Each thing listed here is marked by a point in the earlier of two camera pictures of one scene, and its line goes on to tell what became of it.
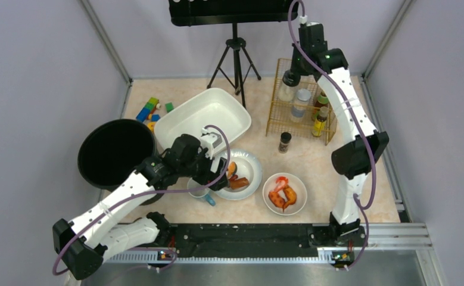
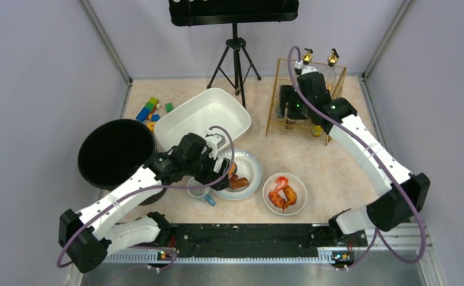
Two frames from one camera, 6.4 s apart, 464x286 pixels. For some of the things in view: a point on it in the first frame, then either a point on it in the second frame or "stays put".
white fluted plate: [248, 165] stays put
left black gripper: [214, 176] stays put
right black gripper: [289, 77] to [290, 105]
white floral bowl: [296, 183] stays put
